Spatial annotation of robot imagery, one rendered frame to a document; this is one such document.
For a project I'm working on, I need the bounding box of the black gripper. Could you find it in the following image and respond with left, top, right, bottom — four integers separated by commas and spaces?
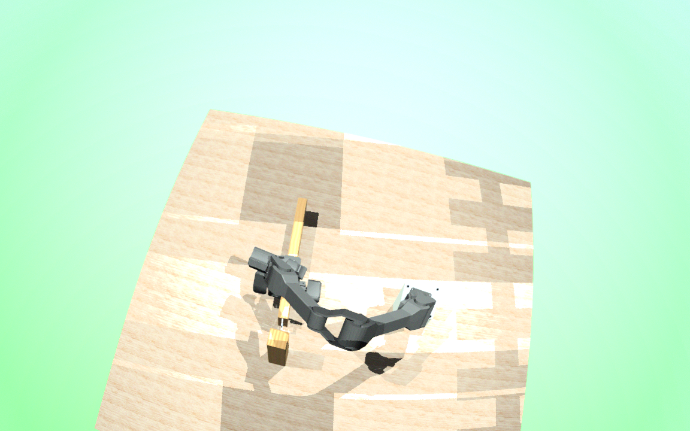
253, 271, 322, 303

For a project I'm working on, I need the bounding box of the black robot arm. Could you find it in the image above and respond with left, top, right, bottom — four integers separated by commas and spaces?
248, 247, 436, 351

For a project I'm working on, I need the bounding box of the dark brown wooden rail with steel hooks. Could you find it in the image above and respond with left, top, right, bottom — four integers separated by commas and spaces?
277, 198, 307, 328

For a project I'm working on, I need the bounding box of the brown wooden post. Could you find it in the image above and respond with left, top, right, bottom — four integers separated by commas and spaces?
267, 328, 289, 366

